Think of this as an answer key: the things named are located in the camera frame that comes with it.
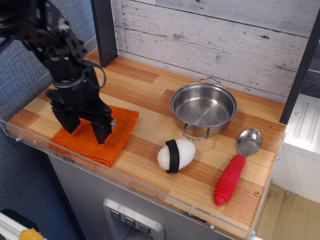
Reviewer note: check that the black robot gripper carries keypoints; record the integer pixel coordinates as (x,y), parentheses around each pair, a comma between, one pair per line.
(72,101)

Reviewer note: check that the orange knitted cloth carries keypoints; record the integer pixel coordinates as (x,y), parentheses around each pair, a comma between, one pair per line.
(83,141)

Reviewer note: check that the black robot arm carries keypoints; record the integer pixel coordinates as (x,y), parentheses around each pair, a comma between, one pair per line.
(42,29)

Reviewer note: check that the clear acrylic table guard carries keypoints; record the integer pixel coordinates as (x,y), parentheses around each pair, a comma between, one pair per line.
(182,203)

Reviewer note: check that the white rice ball toy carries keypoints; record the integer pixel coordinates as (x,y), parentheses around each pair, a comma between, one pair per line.
(175,155)

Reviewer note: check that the grey dispenser button panel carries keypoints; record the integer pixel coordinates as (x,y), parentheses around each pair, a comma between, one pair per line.
(128,224)

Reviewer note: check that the stainless steel pot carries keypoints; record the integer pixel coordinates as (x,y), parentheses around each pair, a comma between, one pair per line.
(203,109)

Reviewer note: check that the white ridged side counter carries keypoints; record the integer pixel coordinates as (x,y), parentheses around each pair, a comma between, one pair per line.
(297,167)

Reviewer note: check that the dark grey left post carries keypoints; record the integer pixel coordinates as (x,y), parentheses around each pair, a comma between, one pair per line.
(105,31)

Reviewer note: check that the dark grey post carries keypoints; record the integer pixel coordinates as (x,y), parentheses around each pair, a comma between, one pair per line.
(105,31)
(302,71)

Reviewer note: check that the red handled metal spoon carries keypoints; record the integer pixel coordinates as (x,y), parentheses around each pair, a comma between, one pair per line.
(248,143)

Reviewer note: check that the dark grey right post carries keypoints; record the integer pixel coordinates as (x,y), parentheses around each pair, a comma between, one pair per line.
(302,71)

